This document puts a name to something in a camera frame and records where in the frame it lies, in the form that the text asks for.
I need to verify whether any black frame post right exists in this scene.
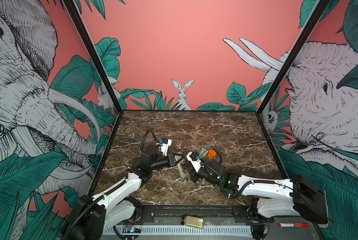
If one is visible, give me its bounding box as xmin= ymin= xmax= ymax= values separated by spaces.
xmin=257 ymin=0 xmax=331 ymax=116

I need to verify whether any green owl puzzle piece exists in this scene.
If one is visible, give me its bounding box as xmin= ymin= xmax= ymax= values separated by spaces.
xmin=199 ymin=148 xmax=210 ymax=160

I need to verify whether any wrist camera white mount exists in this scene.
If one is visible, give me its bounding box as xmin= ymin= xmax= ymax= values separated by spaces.
xmin=186 ymin=152 xmax=202 ymax=173
xmin=156 ymin=138 xmax=172 ymax=156

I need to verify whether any white slotted cable duct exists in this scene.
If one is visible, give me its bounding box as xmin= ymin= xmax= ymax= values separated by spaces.
xmin=115 ymin=225 xmax=253 ymax=238

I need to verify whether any orange toy brick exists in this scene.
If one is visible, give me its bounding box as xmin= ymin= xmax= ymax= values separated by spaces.
xmin=207 ymin=150 xmax=217 ymax=159

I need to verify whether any black frame post left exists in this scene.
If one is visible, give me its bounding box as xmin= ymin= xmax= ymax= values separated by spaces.
xmin=63 ymin=0 xmax=123 ymax=114

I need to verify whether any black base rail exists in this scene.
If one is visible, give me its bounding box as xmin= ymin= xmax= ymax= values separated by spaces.
xmin=136 ymin=205 xmax=268 ymax=224

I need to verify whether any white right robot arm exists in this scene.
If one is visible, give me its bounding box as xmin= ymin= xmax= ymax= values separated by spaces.
xmin=182 ymin=159 xmax=329 ymax=225

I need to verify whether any red marker pen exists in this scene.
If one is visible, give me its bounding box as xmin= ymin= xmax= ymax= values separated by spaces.
xmin=278 ymin=223 xmax=310 ymax=228

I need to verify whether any black frame post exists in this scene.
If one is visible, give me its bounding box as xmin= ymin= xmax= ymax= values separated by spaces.
xmin=257 ymin=0 xmax=331 ymax=116
xmin=63 ymin=0 xmax=123 ymax=114

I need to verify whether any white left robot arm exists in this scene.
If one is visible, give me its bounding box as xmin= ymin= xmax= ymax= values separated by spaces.
xmin=61 ymin=144 xmax=185 ymax=240

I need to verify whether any grey remote control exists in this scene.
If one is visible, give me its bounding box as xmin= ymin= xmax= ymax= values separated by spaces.
xmin=175 ymin=155 xmax=190 ymax=181

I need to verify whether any black corrugated left cable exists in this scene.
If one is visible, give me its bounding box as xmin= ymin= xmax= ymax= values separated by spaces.
xmin=139 ymin=128 xmax=159 ymax=154

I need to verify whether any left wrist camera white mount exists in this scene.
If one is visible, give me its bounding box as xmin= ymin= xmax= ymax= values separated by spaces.
xmin=156 ymin=138 xmax=172 ymax=156

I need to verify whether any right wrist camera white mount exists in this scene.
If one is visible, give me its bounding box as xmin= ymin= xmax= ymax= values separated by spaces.
xmin=186 ymin=152 xmax=202 ymax=173

